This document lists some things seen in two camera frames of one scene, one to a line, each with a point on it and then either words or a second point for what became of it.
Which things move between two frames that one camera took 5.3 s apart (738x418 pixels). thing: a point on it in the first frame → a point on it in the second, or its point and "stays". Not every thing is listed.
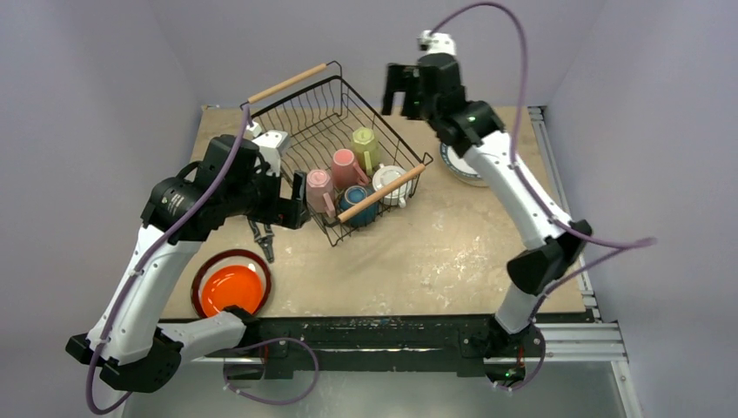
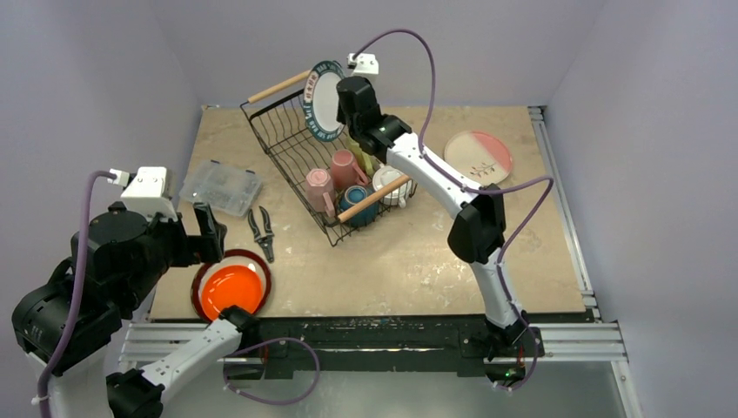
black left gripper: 284,212 → 211,243
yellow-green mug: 365,148 stays
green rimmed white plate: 454,162 → 321,99
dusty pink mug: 345,171 stays
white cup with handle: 386,174 stays
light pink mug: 318,186 stays
